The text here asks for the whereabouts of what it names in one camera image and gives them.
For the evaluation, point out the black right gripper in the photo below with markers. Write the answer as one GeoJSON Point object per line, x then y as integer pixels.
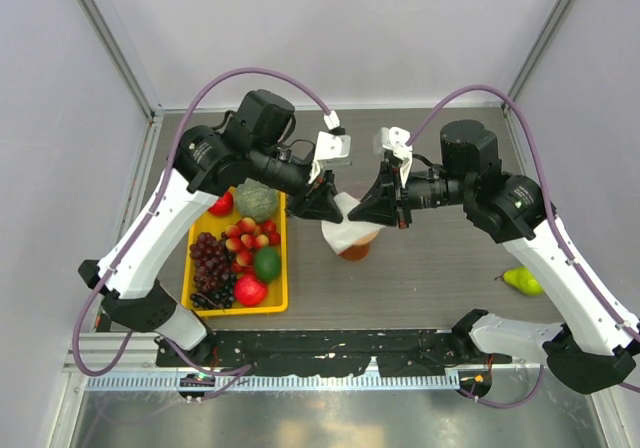
{"type": "Point", "coordinates": [387, 202]}

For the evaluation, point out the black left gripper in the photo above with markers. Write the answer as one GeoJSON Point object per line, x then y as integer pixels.
{"type": "Point", "coordinates": [316, 202]}

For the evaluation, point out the round wooden dripper stand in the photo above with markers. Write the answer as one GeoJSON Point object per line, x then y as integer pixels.
{"type": "Point", "coordinates": [365, 240]}

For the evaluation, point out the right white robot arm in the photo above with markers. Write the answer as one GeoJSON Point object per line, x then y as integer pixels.
{"type": "Point", "coordinates": [589, 350]}

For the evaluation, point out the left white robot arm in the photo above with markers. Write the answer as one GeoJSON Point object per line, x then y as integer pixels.
{"type": "Point", "coordinates": [205, 164]}

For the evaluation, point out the green netted melon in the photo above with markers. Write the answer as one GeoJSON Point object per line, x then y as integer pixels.
{"type": "Point", "coordinates": [256, 200]}

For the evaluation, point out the green lime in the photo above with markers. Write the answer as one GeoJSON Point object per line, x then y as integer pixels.
{"type": "Point", "coordinates": [267, 264]}

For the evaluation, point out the red apple back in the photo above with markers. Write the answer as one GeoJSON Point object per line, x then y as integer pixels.
{"type": "Point", "coordinates": [223, 206]}

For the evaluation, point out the red apple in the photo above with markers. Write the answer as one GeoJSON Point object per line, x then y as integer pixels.
{"type": "Point", "coordinates": [250, 291]}
{"type": "Point", "coordinates": [223, 206]}

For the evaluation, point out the yellow plastic fruit tray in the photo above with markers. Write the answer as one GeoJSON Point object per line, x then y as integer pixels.
{"type": "Point", "coordinates": [277, 297]}

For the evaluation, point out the red apple front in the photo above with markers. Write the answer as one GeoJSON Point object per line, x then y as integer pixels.
{"type": "Point", "coordinates": [250, 291]}

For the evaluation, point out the dark purple grape bunch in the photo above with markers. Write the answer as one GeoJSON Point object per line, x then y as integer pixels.
{"type": "Point", "coordinates": [214, 281]}

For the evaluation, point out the green pear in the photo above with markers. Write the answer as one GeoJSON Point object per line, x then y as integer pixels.
{"type": "Point", "coordinates": [522, 280]}

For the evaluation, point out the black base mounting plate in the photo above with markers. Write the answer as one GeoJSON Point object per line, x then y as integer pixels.
{"type": "Point", "coordinates": [337, 353]}

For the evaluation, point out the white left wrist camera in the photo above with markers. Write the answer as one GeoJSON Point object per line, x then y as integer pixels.
{"type": "Point", "coordinates": [332, 147]}

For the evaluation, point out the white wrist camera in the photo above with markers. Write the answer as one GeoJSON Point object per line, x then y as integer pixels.
{"type": "Point", "coordinates": [332, 147]}
{"type": "Point", "coordinates": [395, 141]}

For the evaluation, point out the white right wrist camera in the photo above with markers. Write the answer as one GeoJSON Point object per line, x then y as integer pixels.
{"type": "Point", "coordinates": [395, 141]}

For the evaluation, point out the white perforated cable rail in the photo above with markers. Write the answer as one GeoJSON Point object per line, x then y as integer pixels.
{"type": "Point", "coordinates": [185, 381]}

